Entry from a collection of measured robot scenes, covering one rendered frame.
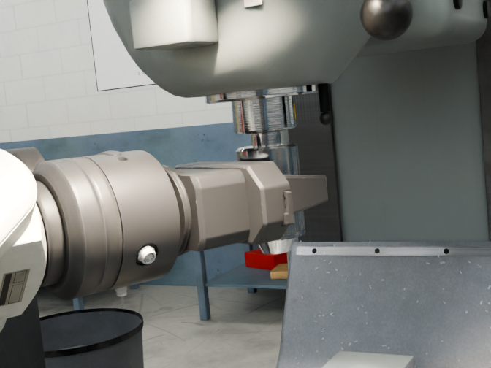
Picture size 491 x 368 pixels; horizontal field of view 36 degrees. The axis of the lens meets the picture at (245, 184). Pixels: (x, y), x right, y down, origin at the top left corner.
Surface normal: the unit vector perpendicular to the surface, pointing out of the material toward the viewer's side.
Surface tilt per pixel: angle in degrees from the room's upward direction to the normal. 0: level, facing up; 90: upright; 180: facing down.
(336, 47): 125
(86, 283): 133
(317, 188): 90
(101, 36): 90
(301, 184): 90
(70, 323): 86
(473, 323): 62
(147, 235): 98
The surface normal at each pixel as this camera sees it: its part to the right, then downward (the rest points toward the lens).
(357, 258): -0.46, -0.33
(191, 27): 0.88, -0.04
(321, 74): 0.69, 0.63
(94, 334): -0.15, 0.05
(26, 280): 0.51, 0.69
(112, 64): -0.46, 0.14
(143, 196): 0.51, -0.39
